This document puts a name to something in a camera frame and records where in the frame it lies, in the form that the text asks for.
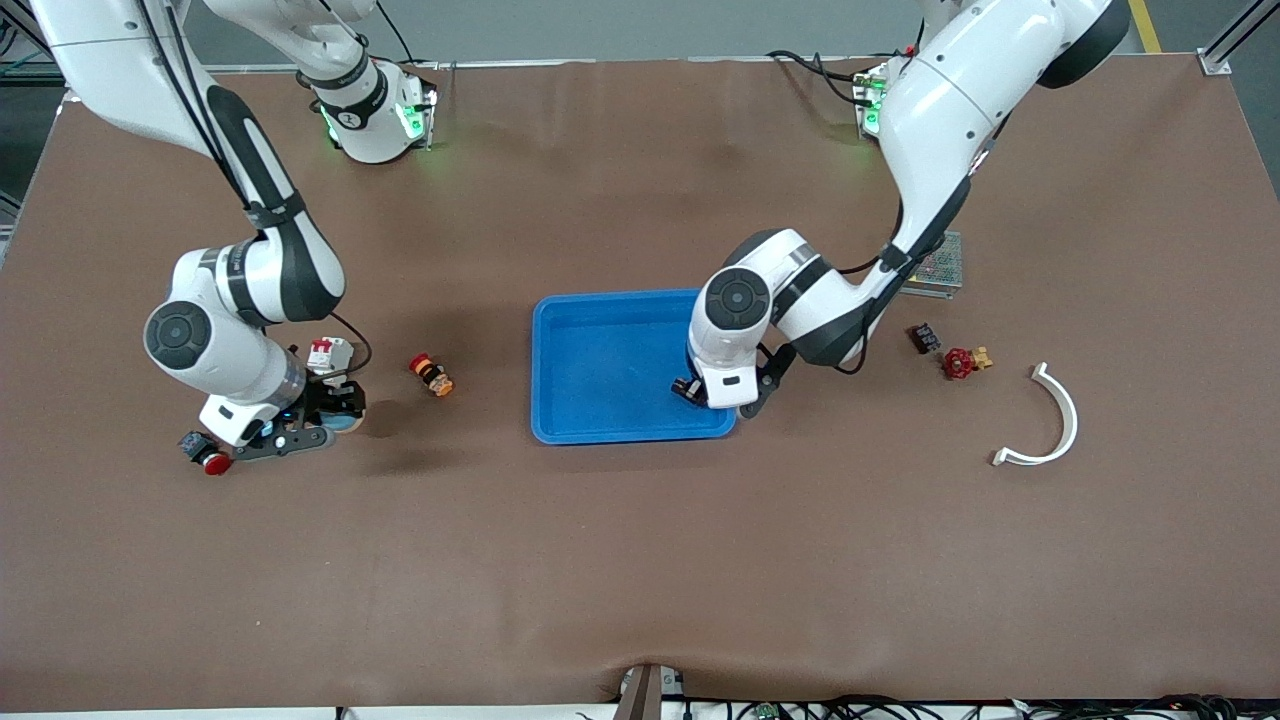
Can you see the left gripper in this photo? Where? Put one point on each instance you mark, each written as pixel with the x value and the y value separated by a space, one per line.
pixel 687 388

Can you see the blue plastic tray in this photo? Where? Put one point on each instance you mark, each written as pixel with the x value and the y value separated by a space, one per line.
pixel 610 370

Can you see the light blue dome bell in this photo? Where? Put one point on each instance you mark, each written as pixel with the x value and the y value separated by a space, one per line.
pixel 348 424

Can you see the short black capacitor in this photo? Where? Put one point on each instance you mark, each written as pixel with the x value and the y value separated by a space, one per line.
pixel 926 338

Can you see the metal mesh power supply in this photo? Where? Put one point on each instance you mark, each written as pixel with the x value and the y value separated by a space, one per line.
pixel 945 275

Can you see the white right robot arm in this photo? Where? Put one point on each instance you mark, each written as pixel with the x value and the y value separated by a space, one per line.
pixel 220 350

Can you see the aluminium frame profile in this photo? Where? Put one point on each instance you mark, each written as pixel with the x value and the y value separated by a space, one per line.
pixel 1216 62

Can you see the grey metal camera stand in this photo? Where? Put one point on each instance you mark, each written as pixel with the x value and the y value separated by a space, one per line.
pixel 645 695

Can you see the grey arm base connector bracket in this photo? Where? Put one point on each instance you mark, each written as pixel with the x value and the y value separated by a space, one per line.
pixel 868 100
pixel 428 120

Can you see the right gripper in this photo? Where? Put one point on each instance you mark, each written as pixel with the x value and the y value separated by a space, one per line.
pixel 318 397

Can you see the orange black emergency stop switch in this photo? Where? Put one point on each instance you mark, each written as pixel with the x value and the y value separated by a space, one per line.
pixel 432 376

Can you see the white circuit breaker red switch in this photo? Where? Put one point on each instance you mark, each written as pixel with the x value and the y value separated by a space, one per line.
pixel 330 352

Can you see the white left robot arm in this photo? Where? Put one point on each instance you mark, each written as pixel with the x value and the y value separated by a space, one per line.
pixel 950 110

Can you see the white curved pipe clamp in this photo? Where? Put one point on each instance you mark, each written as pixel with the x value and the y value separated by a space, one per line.
pixel 1072 420

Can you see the brown table cover sheet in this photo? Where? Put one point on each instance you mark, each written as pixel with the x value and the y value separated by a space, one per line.
pixel 640 560

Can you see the red mushroom push button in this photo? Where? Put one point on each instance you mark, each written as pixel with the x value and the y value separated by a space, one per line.
pixel 192 443

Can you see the long dark brown capacitor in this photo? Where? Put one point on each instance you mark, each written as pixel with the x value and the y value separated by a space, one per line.
pixel 683 387

